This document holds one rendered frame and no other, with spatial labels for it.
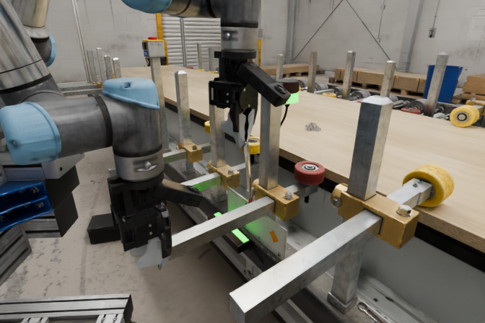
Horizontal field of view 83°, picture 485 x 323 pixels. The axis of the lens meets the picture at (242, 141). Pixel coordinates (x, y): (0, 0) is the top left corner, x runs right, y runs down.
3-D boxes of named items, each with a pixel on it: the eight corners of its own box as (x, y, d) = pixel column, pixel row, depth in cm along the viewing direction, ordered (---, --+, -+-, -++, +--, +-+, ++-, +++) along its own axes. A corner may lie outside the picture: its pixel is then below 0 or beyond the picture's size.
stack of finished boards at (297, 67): (319, 70, 936) (320, 65, 930) (263, 75, 808) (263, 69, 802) (302, 68, 995) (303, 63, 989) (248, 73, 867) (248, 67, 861)
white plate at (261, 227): (283, 263, 69) (286, 231, 66) (226, 213, 89) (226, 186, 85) (285, 262, 70) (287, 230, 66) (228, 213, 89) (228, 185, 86)
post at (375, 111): (341, 323, 58) (382, 99, 41) (328, 310, 61) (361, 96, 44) (351, 313, 60) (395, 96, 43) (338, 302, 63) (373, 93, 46)
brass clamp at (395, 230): (397, 251, 43) (403, 225, 41) (326, 210, 53) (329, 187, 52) (415, 236, 47) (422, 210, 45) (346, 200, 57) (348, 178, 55)
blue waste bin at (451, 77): (446, 108, 500) (457, 67, 474) (413, 102, 545) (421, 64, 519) (460, 104, 530) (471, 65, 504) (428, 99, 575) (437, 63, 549)
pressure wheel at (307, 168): (307, 213, 73) (311, 175, 69) (286, 200, 79) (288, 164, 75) (327, 203, 77) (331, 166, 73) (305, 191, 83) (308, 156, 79)
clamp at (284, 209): (283, 221, 66) (285, 204, 64) (250, 197, 76) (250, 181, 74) (300, 213, 69) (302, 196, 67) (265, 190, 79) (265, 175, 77)
